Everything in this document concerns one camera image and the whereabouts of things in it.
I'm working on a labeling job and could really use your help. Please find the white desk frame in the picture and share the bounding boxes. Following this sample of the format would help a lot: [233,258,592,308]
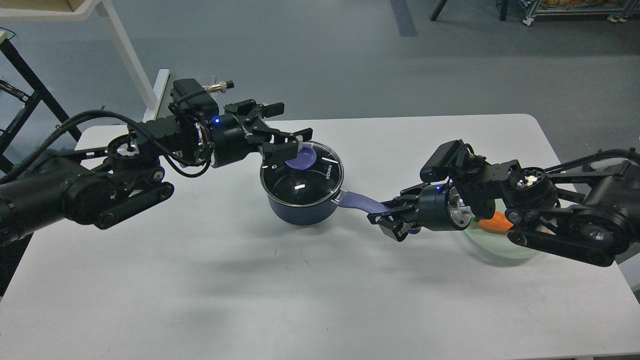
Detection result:
[0,0,170,122]

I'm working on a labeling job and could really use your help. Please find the light green plate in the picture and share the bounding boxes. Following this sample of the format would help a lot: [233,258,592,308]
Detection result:
[464,199,542,261]

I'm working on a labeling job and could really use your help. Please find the blue saucepan with handle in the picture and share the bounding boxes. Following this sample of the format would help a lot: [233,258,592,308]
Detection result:
[260,141,391,226]

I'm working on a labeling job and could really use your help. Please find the wheeled metal cart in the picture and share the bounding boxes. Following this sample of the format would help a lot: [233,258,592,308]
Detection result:
[518,0,639,27]

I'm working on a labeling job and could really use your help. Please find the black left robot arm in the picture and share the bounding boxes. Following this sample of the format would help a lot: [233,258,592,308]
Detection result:
[0,95,313,246]

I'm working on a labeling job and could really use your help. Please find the orange toy carrot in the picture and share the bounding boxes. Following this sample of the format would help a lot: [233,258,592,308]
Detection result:
[477,211,514,235]

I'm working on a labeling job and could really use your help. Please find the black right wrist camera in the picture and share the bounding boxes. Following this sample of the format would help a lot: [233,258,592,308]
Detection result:
[419,139,471,183]

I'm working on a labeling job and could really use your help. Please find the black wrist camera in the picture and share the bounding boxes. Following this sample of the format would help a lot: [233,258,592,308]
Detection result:
[419,139,471,183]
[168,78,234,120]

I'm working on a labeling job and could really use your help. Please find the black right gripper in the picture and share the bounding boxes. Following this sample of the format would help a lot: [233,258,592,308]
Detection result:
[368,183,474,242]

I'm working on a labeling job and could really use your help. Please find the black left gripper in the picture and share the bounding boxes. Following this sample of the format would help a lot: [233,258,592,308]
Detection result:
[210,100,314,170]

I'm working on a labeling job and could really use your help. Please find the glass pot lid blue knob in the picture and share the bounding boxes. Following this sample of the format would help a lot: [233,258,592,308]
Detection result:
[259,141,345,207]

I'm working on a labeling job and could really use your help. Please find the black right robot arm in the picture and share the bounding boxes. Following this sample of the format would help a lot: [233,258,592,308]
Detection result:
[367,140,640,267]

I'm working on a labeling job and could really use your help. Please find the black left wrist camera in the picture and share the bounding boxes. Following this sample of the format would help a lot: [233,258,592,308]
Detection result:
[168,78,234,120]

